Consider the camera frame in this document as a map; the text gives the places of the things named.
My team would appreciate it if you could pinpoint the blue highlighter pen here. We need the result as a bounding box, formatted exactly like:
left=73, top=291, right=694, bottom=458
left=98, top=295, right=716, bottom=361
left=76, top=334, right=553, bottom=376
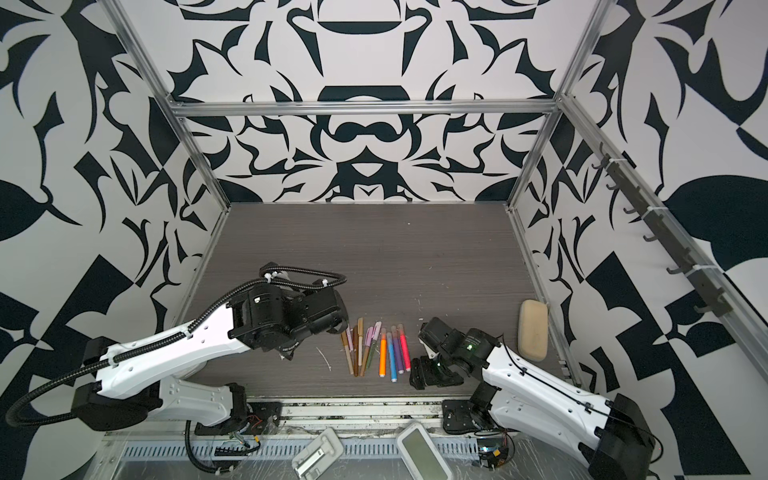
left=386, top=332, right=398, bottom=383

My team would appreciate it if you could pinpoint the purple highlighter pen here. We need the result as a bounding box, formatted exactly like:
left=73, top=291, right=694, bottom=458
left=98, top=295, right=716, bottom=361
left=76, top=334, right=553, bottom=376
left=391, top=326, right=405, bottom=374

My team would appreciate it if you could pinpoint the brown marker pen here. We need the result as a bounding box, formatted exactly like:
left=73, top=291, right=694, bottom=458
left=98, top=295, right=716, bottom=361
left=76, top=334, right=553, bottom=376
left=350, top=326, right=359, bottom=377

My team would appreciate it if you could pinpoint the tan marker pen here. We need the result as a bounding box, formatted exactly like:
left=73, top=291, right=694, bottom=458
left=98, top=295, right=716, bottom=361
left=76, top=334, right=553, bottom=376
left=340, top=330, right=355, bottom=376

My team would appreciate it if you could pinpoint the grey screen device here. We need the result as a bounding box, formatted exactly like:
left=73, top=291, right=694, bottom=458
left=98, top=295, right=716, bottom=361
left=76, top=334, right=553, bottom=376
left=395, top=422, right=454, bottom=480

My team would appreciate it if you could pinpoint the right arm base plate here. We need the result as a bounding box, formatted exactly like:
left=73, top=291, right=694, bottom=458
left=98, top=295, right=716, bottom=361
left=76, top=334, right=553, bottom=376
left=441, top=399, right=497, bottom=435

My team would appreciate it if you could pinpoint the pink highlighter pen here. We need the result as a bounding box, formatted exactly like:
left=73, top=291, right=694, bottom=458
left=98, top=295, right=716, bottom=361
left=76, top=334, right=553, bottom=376
left=397, top=324, right=411, bottom=372

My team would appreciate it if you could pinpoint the orange highlighter pen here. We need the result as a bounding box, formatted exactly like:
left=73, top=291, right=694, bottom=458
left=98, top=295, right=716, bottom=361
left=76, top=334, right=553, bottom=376
left=378, top=329, right=388, bottom=378

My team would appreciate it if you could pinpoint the white handheld device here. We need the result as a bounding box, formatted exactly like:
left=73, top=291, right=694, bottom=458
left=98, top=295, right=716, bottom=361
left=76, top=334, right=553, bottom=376
left=291, top=428, right=345, bottom=480

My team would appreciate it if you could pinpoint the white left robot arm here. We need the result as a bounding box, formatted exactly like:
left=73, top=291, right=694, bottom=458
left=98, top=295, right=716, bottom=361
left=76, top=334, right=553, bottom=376
left=71, top=282, right=348, bottom=436

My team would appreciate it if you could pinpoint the beige sponge block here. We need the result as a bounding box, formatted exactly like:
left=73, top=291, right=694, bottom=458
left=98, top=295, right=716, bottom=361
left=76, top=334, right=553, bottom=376
left=517, top=299, right=549, bottom=362

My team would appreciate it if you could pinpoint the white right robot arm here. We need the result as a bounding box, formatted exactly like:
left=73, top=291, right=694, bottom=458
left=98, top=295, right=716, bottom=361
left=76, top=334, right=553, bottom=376
left=410, top=317, right=661, bottom=479

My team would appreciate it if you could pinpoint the small circuit board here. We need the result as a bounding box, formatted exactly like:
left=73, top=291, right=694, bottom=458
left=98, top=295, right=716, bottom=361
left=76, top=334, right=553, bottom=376
left=476, top=433, right=515, bottom=470

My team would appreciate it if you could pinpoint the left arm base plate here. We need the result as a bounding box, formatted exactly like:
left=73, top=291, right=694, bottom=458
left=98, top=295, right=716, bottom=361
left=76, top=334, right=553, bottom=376
left=194, top=401, right=283, bottom=436

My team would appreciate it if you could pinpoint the black wall hook rail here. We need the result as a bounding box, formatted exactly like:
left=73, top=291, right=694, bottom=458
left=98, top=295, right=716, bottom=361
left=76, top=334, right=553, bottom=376
left=593, top=142, right=733, bottom=317

